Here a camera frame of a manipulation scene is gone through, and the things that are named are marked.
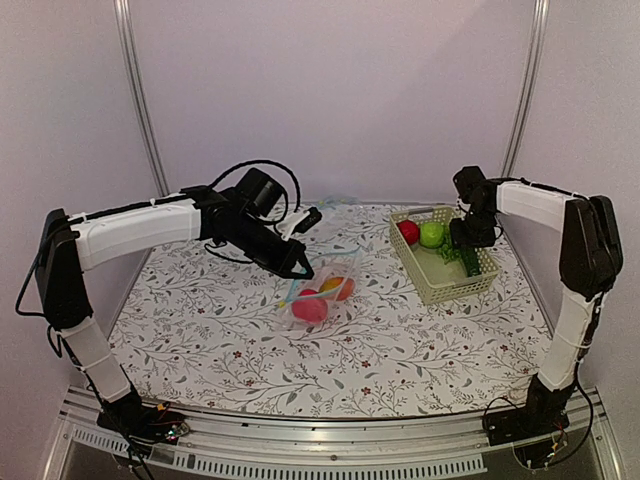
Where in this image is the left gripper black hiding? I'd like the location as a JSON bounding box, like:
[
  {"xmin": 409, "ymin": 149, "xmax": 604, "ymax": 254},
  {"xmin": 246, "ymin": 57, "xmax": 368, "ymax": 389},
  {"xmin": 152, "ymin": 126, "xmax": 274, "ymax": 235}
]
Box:
[{"xmin": 229, "ymin": 213, "xmax": 314, "ymax": 279}]

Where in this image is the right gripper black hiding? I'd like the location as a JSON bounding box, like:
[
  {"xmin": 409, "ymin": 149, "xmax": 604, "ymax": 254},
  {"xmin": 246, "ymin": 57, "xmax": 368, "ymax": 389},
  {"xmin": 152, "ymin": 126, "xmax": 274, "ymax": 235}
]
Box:
[{"xmin": 450, "ymin": 206, "xmax": 496, "ymax": 250}]

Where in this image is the clear zip bag blue zipper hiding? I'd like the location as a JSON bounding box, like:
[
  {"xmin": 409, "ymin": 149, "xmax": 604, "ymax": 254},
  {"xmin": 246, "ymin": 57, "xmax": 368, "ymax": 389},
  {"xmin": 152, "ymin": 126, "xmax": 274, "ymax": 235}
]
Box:
[{"xmin": 276, "ymin": 247, "xmax": 363, "ymax": 330}]

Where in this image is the red toy apple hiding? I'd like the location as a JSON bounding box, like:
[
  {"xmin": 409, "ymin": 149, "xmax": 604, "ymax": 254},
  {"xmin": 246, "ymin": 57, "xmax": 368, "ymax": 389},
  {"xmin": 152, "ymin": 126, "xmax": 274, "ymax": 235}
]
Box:
[{"xmin": 291, "ymin": 289, "xmax": 328, "ymax": 324}]

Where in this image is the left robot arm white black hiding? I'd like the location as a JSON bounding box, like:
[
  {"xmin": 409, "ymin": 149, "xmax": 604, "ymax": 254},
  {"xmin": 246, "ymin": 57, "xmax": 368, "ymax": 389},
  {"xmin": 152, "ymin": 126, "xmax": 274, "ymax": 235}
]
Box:
[{"xmin": 26, "ymin": 160, "xmax": 322, "ymax": 434}]

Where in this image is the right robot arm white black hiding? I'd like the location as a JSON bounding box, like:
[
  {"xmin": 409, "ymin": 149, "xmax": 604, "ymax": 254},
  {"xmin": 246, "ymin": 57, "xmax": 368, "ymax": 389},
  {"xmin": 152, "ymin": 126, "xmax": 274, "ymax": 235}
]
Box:
[{"xmin": 450, "ymin": 166, "xmax": 623, "ymax": 436}]

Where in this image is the dark green toy cucumber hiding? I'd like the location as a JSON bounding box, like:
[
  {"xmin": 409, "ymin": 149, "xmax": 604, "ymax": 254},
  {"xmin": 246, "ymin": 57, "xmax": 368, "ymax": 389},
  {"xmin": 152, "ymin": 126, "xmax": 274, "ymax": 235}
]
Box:
[{"xmin": 460, "ymin": 248, "xmax": 481, "ymax": 277}]

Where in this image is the green toy grape bunch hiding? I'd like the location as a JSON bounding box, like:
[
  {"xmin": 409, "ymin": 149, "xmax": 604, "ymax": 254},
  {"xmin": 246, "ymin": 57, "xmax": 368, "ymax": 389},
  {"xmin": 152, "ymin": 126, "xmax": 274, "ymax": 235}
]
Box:
[{"xmin": 437, "ymin": 242, "xmax": 460, "ymax": 264}]

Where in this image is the light green toy fruit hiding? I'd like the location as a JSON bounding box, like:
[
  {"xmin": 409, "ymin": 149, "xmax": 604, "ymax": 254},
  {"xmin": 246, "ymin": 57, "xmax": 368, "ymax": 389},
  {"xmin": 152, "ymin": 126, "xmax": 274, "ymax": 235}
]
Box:
[{"xmin": 419, "ymin": 222, "xmax": 446, "ymax": 249}]

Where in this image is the beige perforated plastic basket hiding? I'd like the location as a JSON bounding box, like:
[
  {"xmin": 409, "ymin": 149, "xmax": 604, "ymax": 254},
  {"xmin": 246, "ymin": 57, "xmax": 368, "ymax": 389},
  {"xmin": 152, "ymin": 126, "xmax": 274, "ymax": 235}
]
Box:
[{"xmin": 389, "ymin": 205, "xmax": 501, "ymax": 305}]

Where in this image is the dark red toy fruit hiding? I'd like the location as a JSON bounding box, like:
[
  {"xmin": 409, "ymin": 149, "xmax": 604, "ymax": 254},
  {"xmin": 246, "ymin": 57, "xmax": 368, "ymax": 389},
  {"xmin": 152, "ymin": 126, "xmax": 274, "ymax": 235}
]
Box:
[{"xmin": 396, "ymin": 220, "xmax": 420, "ymax": 246}]

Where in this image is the floral patterned tablecloth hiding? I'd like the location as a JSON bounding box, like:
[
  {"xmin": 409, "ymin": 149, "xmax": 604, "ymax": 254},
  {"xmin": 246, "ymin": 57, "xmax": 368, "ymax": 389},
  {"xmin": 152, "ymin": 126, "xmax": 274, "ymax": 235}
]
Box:
[{"xmin": 109, "ymin": 205, "xmax": 550, "ymax": 418}]

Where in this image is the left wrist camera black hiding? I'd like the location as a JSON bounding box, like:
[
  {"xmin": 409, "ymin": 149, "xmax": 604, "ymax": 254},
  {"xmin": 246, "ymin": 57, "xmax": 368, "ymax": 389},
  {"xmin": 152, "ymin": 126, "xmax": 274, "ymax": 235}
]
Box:
[{"xmin": 294, "ymin": 207, "xmax": 322, "ymax": 234}]

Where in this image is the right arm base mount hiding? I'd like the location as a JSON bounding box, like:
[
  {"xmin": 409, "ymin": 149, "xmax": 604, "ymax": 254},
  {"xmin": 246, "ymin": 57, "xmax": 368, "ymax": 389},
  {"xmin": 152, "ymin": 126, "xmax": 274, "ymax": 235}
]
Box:
[{"xmin": 482, "ymin": 376, "xmax": 575, "ymax": 470}]

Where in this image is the aluminium front rail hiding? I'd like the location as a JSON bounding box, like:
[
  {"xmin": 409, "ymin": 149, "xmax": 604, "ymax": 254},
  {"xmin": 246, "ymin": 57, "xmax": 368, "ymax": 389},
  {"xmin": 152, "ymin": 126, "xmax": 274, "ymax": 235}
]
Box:
[{"xmin": 46, "ymin": 388, "xmax": 624, "ymax": 479}]

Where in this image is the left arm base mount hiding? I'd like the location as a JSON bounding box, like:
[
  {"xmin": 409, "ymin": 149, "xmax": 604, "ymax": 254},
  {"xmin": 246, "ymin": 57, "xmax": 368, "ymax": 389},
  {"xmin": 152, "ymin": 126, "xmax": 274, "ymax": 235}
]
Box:
[{"xmin": 97, "ymin": 391, "xmax": 190, "ymax": 445}]

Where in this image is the right aluminium frame post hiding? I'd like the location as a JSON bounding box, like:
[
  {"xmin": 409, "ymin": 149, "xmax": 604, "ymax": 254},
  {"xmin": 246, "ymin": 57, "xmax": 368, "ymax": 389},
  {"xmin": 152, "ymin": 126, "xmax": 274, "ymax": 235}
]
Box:
[{"xmin": 501, "ymin": 0, "xmax": 550, "ymax": 177}]

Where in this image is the aluminium frame post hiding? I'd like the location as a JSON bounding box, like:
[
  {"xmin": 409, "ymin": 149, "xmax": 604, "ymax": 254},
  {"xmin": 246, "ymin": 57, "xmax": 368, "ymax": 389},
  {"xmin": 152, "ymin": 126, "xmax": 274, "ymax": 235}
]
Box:
[
  {"xmin": 501, "ymin": 0, "xmax": 550, "ymax": 177},
  {"xmin": 113, "ymin": 0, "xmax": 170, "ymax": 195}
]

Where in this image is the left aluminium frame post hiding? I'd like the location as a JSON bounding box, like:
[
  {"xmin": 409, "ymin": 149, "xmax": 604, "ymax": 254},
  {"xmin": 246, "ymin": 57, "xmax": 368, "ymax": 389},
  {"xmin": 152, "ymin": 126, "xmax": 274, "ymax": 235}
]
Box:
[{"xmin": 113, "ymin": 0, "xmax": 170, "ymax": 195}]

